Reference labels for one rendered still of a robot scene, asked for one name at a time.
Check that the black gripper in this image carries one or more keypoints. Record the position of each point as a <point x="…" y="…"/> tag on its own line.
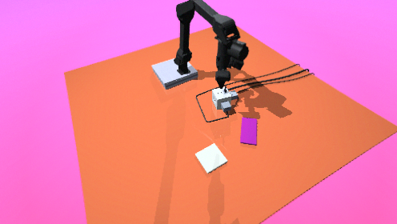
<point x="222" y="75"/>

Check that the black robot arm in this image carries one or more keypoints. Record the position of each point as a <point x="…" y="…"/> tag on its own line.
<point x="221" y="25"/>

